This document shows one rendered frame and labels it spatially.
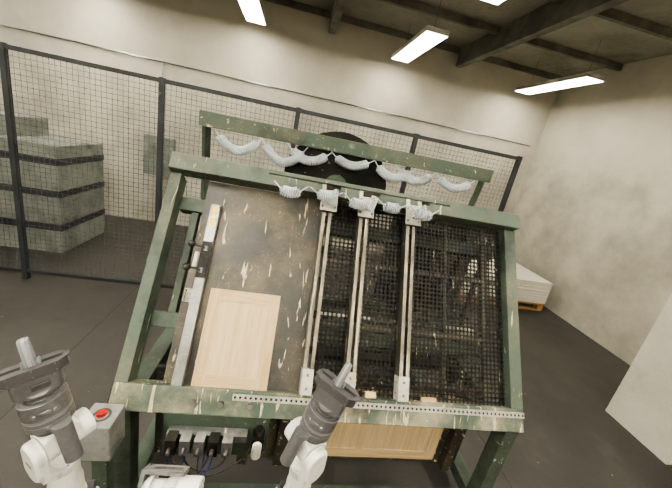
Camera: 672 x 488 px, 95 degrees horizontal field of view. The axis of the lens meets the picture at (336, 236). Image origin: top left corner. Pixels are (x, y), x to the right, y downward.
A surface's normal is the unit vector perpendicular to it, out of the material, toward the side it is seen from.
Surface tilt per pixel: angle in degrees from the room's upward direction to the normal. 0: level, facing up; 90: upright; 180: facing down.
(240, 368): 58
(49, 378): 78
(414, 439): 90
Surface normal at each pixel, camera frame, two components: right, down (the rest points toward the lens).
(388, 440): 0.11, 0.31
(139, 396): 0.19, -0.24
